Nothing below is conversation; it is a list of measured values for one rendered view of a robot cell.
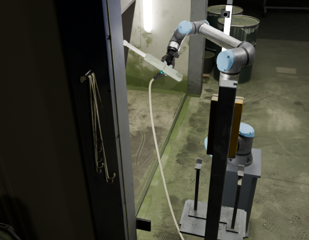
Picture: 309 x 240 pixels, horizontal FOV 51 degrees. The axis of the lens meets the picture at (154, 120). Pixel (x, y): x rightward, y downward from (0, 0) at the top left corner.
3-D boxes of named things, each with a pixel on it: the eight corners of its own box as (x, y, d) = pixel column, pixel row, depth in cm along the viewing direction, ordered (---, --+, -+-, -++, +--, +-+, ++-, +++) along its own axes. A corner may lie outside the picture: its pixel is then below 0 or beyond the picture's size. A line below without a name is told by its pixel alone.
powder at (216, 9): (244, 8, 522) (245, 7, 522) (237, 16, 481) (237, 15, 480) (212, 5, 542) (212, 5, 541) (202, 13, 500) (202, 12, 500)
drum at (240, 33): (210, 70, 527) (214, 15, 480) (246, 70, 526) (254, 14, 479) (215, 86, 478) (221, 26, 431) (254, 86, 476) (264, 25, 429)
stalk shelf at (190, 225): (179, 232, 165) (179, 230, 164) (187, 201, 183) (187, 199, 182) (242, 246, 157) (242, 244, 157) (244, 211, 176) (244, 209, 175)
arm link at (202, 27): (267, 47, 186) (204, 16, 237) (249, 51, 181) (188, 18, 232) (263, 66, 192) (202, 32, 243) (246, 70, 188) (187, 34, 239)
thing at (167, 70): (168, 83, 248) (185, 74, 228) (166, 88, 246) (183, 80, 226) (113, 49, 231) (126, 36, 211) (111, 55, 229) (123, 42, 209)
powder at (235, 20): (216, 17, 480) (216, 16, 479) (253, 16, 479) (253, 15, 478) (221, 27, 434) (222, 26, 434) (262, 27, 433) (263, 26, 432)
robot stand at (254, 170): (249, 209, 278) (261, 149, 244) (248, 238, 253) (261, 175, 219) (213, 202, 285) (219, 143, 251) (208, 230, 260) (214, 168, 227)
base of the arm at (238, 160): (253, 152, 241) (254, 141, 236) (252, 169, 225) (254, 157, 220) (226, 148, 245) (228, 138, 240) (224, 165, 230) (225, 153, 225)
